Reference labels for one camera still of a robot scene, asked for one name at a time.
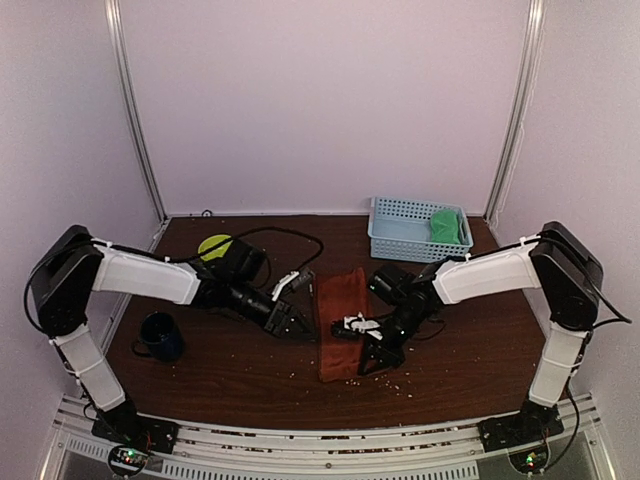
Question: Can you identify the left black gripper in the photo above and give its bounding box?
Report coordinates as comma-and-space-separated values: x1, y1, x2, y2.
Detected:
227, 278, 318, 341

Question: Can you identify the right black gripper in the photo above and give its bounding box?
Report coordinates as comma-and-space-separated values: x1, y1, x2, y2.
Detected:
357, 304, 428, 376

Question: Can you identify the brown towel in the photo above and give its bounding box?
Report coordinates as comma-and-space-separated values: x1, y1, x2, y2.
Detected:
313, 267, 372, 383

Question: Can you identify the green towel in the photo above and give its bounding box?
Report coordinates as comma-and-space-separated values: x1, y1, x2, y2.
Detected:
429, 209, 461, 245

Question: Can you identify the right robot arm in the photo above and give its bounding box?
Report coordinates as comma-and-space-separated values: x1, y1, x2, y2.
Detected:
344, 222, 603, 442

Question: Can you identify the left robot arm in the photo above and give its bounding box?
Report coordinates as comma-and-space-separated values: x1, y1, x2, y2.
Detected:
22, 225, 317, 444

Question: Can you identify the green plastic bowl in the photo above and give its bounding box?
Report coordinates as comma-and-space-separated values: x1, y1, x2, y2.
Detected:
198, 234, 233, 262

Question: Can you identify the light blue plastic basket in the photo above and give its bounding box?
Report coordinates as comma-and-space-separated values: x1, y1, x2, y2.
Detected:
368, 196, 474, 263

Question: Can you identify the dark blue mug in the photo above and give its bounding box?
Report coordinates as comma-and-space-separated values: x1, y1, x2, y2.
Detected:
131, 312, 185, 363

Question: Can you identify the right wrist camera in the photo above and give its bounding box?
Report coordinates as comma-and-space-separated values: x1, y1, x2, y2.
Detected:
330, 313, 383, 340

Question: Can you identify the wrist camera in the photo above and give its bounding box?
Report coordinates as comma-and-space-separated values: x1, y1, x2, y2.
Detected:
330, 313, 383, 340
271, 268, 315, 301

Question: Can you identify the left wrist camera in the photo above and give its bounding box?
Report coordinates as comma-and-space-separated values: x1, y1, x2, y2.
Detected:
271, 268, 315, 301

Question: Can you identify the aluminium front rail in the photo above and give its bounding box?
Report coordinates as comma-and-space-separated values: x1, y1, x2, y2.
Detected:
39, 394, 616, 480

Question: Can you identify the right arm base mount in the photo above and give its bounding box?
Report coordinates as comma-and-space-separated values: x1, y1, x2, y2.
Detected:
477, 412, 564, 452

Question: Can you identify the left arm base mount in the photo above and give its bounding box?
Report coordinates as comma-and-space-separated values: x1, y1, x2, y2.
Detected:
91, 416, 179, 454

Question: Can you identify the right aluminium frame post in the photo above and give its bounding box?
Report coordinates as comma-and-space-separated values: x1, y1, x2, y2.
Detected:
484, 0, 546, 226

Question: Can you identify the aluminium frame post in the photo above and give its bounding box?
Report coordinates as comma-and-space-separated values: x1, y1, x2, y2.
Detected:
104, 0, 168, 223
484, 0, 546, 226

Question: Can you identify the left aluminium frame post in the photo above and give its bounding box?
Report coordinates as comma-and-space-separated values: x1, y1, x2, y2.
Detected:
104, 0, 168, 223

